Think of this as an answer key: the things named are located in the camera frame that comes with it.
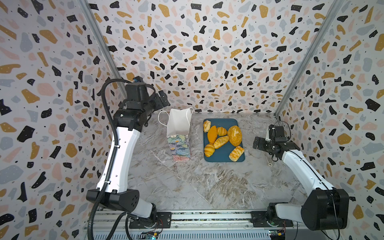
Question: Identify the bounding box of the floral paper bag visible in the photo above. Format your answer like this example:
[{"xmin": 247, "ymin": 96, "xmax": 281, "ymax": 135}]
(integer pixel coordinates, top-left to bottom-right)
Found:
[{"xmin": 158, "ymin": 107, "xmax": 194, "ymax": 162}]

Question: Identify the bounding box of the braided pastry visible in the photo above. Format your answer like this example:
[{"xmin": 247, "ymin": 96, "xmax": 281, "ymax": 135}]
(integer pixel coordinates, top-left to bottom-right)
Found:
[{"xmin": 229, "ymin": 146, "xmax": 245, "ymax": 162}]

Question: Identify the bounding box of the striped croissant bun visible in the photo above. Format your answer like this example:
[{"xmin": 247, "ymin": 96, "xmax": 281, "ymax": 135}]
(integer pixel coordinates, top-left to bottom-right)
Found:
[{"xmin": 204, "ymin": 144, "xmax": 216, "ymax": 158}]

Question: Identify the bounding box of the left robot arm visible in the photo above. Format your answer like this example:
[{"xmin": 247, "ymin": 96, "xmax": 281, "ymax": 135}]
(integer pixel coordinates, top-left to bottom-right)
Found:
[{"xmin": 86, "ymin": 79, "xmax": 170, "ymax": 219}]

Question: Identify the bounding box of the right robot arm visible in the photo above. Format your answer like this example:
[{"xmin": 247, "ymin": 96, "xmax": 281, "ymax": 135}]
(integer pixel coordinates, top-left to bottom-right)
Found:
[{"xmin": 253, "ymin": 125, "xmax": 349, "ymax": 231}]

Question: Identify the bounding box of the large round bread loaf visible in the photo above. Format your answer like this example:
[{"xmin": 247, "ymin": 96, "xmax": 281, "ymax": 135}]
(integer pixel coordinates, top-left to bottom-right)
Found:
[{"xmin": 227, "ymin": 126, "xmax": 243, "ymax": 147}]

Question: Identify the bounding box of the long bread roll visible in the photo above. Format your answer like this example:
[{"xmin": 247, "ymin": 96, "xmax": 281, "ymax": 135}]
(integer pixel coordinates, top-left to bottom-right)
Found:
[{"xmin": 213, "ymin": 136, "xmax": 230, "ymax": 149}]

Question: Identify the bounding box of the orange oval bread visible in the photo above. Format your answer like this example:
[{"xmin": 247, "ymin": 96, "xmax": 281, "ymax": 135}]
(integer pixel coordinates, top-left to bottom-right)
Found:
[{"xmin": 207, "ymin": 126, "xmax": 218, "ymax": 144}]

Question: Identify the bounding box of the small crusty bread piece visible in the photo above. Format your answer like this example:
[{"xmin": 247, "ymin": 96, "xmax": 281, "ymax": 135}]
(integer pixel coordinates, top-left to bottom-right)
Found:
[{"xmin": 203, "ymin": 120, "xmax": 211, "ymax": 133}]

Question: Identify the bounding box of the teal tray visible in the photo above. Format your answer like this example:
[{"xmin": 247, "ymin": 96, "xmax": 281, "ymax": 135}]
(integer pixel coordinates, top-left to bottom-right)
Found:
[{"xmin": 203, "ymin": 119, "xmax": 245, "ymax": 163}]

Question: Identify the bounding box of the small ridged bun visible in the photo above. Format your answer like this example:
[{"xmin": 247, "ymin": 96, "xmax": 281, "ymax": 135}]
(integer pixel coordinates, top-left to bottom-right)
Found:
[{"xmin": 217, "ymin": 127, "xmax": 228, "ymax": 137}]

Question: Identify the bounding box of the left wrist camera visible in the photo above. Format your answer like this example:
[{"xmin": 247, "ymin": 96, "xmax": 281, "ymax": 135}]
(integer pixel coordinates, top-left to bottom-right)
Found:
[{"xmin": 133, "ymin": 76, "xmax": 145, "ymax": 85}]

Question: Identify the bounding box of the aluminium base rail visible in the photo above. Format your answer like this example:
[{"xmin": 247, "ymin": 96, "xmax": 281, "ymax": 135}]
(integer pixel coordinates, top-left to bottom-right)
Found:
[{"xmin": 82, "ymin": 209, "xmax": 343, "ymax": 240}]

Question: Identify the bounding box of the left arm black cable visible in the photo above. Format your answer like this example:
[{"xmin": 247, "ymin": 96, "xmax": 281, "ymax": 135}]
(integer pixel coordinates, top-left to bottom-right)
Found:
[{"xmin": 86, "ymin": 78, "xmax": 133, "ymax": 240}]

